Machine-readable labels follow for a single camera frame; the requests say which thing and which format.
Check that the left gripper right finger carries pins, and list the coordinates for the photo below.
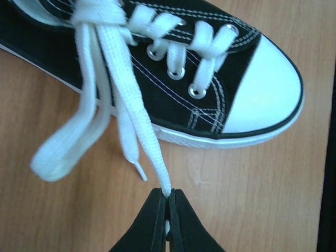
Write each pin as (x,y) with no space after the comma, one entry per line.
(186,230)

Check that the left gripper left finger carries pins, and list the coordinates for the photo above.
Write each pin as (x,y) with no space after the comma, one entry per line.
(147,232)

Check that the black white sneaker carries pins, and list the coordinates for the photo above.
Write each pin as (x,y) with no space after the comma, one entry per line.
(255,95)

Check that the sneaker white shoelace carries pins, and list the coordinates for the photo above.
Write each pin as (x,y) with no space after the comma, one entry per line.
(103,35)

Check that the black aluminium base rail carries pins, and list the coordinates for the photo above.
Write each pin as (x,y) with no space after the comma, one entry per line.
(326,234)

